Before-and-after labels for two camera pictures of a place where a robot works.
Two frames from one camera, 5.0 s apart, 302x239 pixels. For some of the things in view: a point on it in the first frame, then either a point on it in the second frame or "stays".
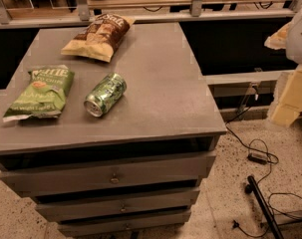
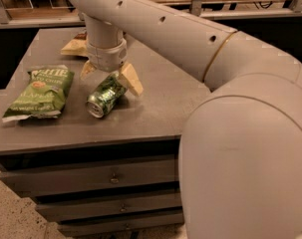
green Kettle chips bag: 44,94 stays
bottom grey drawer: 105,225 stays
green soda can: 105,95 stays
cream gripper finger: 278,40 → 105,59
